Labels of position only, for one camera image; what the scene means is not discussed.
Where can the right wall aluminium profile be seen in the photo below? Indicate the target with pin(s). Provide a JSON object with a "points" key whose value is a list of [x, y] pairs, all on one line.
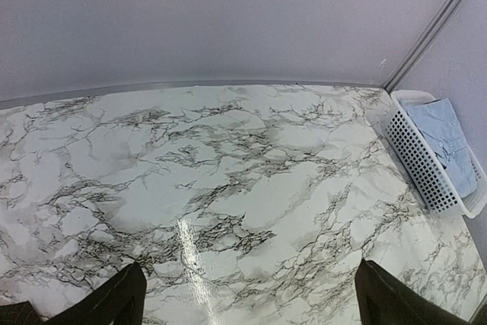
{"points": [[435, 26]]}

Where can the light blue shirt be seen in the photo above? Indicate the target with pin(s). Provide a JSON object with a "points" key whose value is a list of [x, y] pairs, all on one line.
{"points": [[438, 123]]}

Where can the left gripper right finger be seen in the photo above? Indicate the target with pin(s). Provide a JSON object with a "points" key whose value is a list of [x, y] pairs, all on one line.
{"points": [[383, 299]]}

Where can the white plastic laundry basket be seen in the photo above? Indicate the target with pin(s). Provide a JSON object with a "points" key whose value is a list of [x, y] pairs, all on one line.
{"points": [[422, 162]]}

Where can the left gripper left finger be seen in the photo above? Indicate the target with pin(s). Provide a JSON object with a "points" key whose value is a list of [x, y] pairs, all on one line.
{"points": [[120, 300]]}

